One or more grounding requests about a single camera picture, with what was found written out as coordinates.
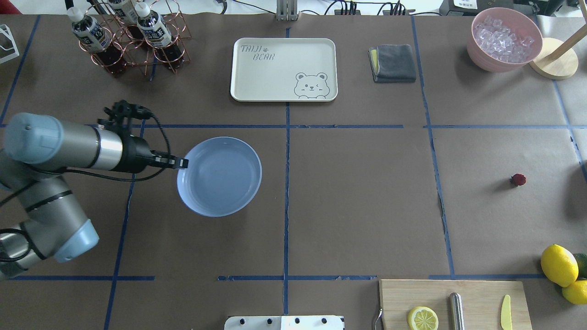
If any large yellow lemon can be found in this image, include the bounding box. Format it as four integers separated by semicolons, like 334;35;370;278
540;244;579;288

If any tea bottle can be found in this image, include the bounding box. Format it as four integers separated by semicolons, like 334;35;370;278
134;2;184;71
107;0;150;50
66;6;126;75

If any lemon half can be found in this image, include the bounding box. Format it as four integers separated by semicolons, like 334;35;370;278
407;306;439;330

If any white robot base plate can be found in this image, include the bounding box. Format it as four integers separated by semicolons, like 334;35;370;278
224;315;345;330

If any red strawberry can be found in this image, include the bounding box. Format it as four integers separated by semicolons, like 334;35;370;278
509;173;527;187

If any pink bowl with ice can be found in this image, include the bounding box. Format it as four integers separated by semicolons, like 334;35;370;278
467;7;543;72

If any yellow plastic knife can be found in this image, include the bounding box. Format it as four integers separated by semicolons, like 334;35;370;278
500;294;512;330

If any right tea bottle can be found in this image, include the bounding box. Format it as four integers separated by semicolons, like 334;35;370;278
134;2;184;71

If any wooden cutting board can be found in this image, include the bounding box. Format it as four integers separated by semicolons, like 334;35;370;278
379;279;532;330

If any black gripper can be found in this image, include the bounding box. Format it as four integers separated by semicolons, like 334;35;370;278
120;134;189;174

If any copper wire bottle rack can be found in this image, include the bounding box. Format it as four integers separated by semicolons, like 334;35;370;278
83;0;192;81

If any silver handled knife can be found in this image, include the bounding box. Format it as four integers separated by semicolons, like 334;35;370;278
449;292;465;330

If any light blue round plate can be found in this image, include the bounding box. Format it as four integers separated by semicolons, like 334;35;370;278
177;137;262;217

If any grey folded cloth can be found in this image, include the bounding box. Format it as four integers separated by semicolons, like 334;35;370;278
368;44;416;83

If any wooden round stand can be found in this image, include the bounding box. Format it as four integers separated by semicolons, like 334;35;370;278
530;25;587;81

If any back tea bottle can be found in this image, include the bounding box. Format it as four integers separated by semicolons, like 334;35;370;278
107;0;150;50

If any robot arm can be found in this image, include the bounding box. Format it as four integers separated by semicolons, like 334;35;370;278
1;105;188;280

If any left tea bottle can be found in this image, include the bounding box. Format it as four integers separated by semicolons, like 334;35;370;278
66;6;126;75

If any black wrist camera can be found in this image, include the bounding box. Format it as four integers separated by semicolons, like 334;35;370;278
97;100;154;137

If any white wire cup rack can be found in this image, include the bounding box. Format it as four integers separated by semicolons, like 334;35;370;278
0;24;20;64

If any green lime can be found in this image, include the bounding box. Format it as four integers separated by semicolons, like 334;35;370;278
573;253;587;279

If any small yellow lemon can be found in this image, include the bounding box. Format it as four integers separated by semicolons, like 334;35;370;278
562;280;587;305

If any cream bear tray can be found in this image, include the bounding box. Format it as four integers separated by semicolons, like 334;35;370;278
230;38;339;102

